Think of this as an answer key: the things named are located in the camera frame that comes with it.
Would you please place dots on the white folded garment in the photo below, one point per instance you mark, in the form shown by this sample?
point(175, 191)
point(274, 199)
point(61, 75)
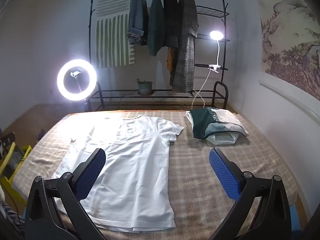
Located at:
point(222, 140)

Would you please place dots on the green striped hanging cloth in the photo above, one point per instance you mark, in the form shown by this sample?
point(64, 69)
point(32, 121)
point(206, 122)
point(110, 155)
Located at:
point(110, 42)

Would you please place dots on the black jacket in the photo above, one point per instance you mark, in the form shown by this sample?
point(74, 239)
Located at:
point(171, 17)

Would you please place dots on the dark green jacket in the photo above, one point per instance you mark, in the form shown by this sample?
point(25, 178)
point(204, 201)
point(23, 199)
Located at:
point(155, 25)

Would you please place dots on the pile of folded clothes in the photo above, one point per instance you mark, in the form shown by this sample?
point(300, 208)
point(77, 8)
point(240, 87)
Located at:
point(207, 120)

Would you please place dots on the denim jacket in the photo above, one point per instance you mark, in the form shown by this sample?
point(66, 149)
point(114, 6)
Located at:
point(137, 15)

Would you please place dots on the beige plaid blanket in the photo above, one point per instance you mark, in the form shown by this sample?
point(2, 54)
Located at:
point(195, 170)

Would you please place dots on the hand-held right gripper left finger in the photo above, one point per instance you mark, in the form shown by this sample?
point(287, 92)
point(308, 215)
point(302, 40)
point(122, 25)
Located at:
point(91, 172)

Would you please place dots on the white t-shirt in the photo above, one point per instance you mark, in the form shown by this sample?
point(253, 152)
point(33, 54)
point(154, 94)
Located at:
point(130, 167)

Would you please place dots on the white clip lamp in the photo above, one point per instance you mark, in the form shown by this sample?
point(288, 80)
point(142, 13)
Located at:
point(216, 35)

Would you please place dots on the black metal clothes rack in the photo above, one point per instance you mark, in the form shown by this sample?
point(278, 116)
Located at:
point(170, 93)

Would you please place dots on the white phone clamp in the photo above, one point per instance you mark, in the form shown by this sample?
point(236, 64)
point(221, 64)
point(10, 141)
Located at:
point(76, 73)

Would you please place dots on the black clamp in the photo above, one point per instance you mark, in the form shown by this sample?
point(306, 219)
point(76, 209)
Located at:
point(8, 138)

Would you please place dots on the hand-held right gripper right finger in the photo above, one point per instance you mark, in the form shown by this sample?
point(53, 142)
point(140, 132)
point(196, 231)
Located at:
point(225, 172)

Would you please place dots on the landscape wall poster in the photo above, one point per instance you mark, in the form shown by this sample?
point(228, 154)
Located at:
point(287, 42)

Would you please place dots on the yellow crate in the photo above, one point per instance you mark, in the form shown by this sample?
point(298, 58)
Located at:
point(26, 150)

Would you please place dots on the potted plant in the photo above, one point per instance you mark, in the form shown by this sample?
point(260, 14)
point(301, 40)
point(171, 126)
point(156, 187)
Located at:
point(145, 88)

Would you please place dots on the grey plaid coat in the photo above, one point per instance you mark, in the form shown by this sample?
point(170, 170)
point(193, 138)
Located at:
point(185, 55)

